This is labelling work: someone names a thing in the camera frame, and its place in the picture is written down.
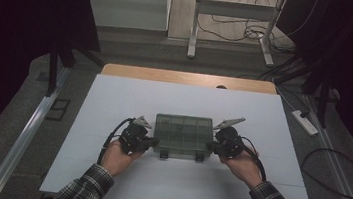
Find person's left hand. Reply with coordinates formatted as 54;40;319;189
98;137;145;181

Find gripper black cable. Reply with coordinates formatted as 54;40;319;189
96;113;137;170
235;135;273;183

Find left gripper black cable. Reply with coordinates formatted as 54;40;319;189
96;113;137;170

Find white power strip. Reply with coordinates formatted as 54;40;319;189
288;109;321;137

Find tangled black floor cables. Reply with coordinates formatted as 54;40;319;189
193;0;302;56

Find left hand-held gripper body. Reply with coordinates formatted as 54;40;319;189
117;112;155;158

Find transparent grey compartment box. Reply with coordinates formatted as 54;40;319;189
150;111;216;165

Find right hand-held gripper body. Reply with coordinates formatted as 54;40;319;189
209;114;249;161

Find white cabinet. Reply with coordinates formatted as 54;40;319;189
79;0;173;34

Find person's right hand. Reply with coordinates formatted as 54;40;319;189
216;144;267;191

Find black stand post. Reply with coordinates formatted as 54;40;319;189
298;70;334;129
44;39;78;100

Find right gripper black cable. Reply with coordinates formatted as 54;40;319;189
235;135;273;183

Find white metal desk frame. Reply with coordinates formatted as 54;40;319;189
186;0;288;70

